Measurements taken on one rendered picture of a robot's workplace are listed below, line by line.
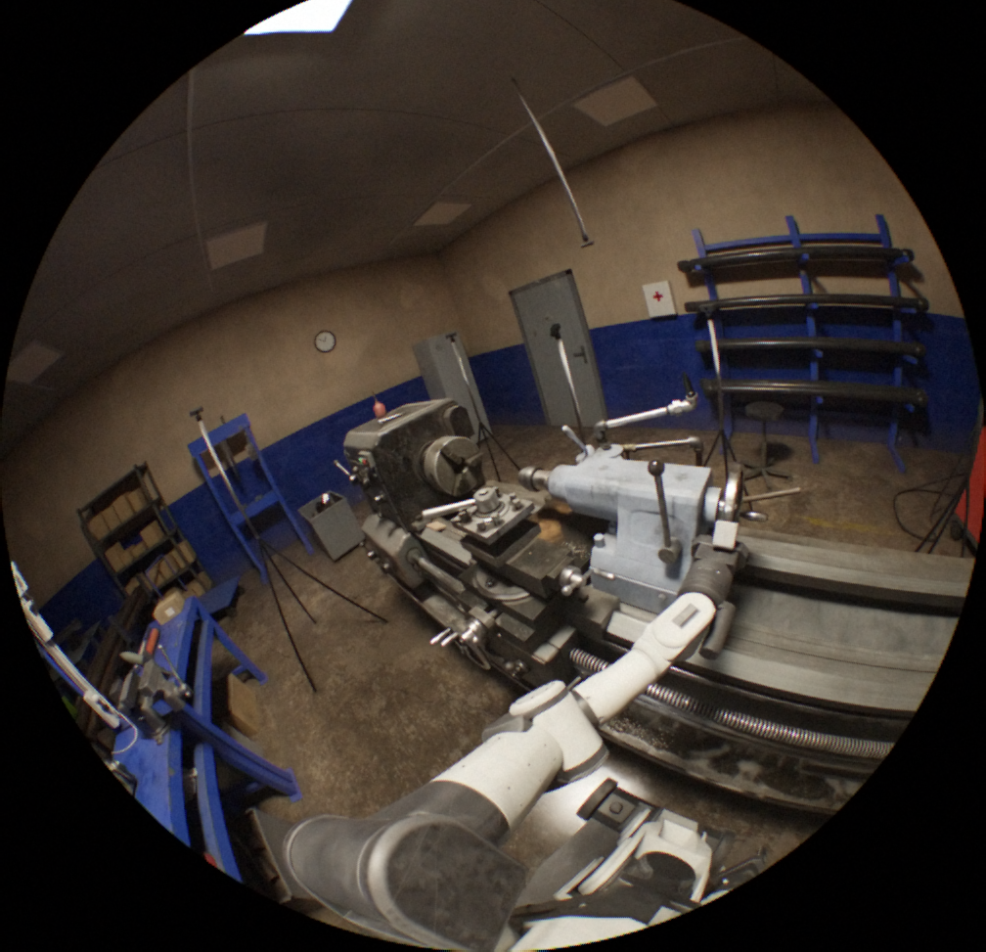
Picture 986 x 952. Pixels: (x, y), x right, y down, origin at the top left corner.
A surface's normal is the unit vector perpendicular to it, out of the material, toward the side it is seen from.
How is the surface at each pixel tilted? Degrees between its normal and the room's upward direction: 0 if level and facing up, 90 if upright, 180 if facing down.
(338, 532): 90
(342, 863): 26
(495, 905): 64
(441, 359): 90
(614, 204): 90
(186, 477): 90
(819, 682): 36
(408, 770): 0
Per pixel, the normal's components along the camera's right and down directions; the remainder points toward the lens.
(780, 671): -0.65, -0.46
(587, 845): -0.29, -0.89
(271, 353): 0.65, 0.08
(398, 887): 0.73, -0.67
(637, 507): -0.74, 0.33
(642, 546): -0.76, 0.09
